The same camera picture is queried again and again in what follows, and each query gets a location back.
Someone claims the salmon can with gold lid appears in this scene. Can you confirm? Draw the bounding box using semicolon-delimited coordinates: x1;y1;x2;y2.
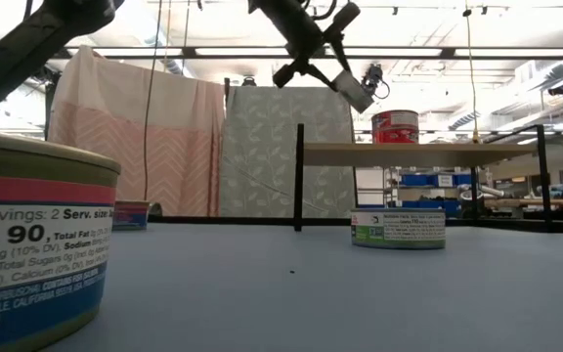
111;198;152;232

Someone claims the black table frame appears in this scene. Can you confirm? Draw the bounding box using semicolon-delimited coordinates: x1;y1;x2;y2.
149;215;563;234

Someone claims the black rig frame beam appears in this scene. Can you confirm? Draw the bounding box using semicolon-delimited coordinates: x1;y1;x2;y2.
51;45;563;62

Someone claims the yellow cord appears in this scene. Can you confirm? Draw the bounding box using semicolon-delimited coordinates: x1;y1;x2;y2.
461;7;481;143

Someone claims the pink chevron cloth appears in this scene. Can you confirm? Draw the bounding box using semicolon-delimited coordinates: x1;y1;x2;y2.
46;45;228;219

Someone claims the green leaf pattern cloth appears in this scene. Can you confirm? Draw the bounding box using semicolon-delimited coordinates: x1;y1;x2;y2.
219;85;357;219

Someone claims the wooden workbench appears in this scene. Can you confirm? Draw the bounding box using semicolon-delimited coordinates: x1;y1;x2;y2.
481;197;563;209

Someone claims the black rig camera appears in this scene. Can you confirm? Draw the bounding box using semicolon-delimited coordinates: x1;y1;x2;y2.
363;62;391;102

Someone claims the white storage rack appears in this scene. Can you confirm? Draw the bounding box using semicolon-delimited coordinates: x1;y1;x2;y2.
354;164;476;220

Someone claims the red label seafood can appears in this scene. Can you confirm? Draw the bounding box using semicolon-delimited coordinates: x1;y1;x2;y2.
371;110;420;129
372;125;419;145

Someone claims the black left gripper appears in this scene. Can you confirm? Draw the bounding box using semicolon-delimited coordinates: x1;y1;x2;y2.
247;0;362;93

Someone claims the blue table mat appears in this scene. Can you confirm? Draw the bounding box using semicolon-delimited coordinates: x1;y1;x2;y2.
41;223;563;352

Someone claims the black tripod light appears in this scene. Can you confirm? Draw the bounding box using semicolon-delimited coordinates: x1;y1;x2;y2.
36;66;63;143

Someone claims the wooden shelf with black legs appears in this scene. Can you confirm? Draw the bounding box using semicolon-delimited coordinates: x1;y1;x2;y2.
293;122;552;234

